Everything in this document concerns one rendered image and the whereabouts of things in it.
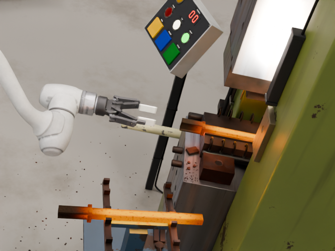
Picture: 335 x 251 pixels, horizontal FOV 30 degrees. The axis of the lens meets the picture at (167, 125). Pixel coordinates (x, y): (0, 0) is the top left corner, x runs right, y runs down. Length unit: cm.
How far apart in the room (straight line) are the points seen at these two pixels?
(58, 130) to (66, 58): 207
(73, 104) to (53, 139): 17
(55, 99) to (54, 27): 227
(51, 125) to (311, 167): 92
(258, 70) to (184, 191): 56
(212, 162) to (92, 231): 50
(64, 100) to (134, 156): 139
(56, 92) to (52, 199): 112
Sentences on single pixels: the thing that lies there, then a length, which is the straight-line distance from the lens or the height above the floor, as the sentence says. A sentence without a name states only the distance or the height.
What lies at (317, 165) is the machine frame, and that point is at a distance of 186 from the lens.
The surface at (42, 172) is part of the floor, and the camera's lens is 345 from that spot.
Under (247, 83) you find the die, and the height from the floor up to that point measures 130.
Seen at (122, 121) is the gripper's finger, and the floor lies 101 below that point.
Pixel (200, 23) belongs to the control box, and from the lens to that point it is 265.
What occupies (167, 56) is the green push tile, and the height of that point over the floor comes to 100.
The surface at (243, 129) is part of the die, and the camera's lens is 246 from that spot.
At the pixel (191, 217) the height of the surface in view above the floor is 104.
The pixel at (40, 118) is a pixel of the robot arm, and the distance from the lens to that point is 222.
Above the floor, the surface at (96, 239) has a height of 76.
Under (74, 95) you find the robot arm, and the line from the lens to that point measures 232.
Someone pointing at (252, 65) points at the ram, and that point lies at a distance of 205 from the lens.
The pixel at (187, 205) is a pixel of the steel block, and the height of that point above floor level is 79.
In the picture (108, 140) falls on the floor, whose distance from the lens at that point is 369.
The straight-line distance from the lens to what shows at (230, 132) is 239.
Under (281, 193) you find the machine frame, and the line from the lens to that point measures 193.
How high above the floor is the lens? 253
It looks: 41 degrees down
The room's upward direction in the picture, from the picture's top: 16 degrees clockwise
